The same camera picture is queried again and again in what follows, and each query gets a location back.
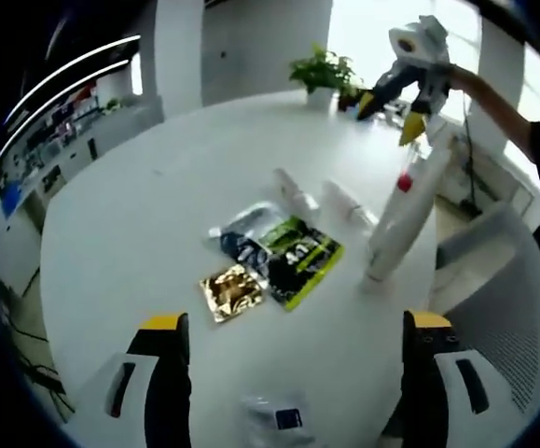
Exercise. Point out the blue water jug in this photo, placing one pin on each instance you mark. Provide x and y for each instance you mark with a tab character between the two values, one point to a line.
10	198

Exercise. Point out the small clear skincare sachet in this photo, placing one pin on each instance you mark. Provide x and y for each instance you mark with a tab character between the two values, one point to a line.
283	417

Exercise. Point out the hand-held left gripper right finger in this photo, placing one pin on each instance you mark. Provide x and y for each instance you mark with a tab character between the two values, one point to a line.
419	396

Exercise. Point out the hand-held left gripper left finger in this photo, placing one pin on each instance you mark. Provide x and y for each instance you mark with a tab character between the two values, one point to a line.
167	396

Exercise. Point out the green black skincare sachet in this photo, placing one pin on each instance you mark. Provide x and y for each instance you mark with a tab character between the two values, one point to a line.
302	261

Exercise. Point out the green potted plant white pot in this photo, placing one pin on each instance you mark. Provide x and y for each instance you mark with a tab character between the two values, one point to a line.
321	70

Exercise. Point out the gold foil skincare sachet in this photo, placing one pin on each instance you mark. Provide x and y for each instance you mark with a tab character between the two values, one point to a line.
232	294

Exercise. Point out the white skincare pump bottle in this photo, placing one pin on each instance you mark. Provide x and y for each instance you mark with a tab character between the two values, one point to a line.
405	219

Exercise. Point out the silver dark blue skincare sachet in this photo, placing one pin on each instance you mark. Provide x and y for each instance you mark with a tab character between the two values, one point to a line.
251	228

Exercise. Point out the white cabinet counter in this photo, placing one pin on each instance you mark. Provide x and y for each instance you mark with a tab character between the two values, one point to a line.
111	135

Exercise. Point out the small dark plant pot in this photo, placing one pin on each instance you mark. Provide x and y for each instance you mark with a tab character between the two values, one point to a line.
348	99

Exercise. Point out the beige skincare tube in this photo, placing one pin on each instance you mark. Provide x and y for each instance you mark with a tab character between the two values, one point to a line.
295	193

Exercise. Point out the white mesh office chair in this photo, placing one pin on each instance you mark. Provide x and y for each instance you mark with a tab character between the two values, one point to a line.
498	298

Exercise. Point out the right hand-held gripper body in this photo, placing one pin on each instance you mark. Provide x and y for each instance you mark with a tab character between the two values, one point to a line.
425	51

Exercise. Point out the ceiling light strip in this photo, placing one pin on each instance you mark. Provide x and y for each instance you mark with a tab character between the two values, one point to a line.
64	95
73	65

